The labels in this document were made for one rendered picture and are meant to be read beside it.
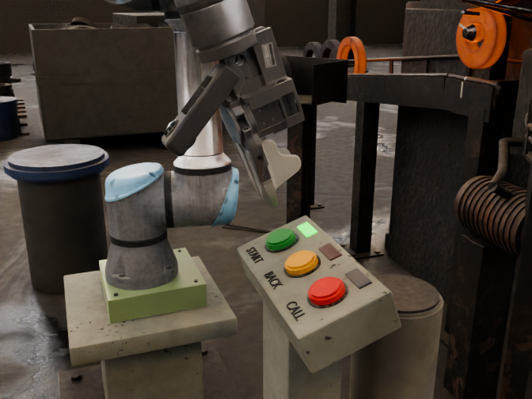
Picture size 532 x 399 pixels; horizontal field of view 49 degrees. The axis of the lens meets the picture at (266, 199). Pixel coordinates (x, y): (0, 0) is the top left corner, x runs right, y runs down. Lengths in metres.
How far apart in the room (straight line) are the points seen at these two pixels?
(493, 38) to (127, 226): 0.95
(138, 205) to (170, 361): 0.34
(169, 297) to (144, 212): 0.18
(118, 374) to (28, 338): 0.59
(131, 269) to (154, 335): 0.14
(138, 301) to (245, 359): 0.49
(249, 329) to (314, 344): 1.12
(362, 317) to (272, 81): 0.28
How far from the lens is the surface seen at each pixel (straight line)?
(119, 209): 1.17
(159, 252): 1.21
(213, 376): 1.52
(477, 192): 1.33
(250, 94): 0.68
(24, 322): 1.90
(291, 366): 0.71
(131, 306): 1.20
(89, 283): 1.38
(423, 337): 0.82
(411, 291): 0.84
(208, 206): 1.16
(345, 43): 2.23
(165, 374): 1.29
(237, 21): 0.66
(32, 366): 1.70
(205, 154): 1.15
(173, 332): 1.17
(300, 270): 0.69
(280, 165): 0.71
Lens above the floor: 0.90
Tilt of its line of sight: 19 degrees down
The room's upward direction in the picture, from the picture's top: straight up
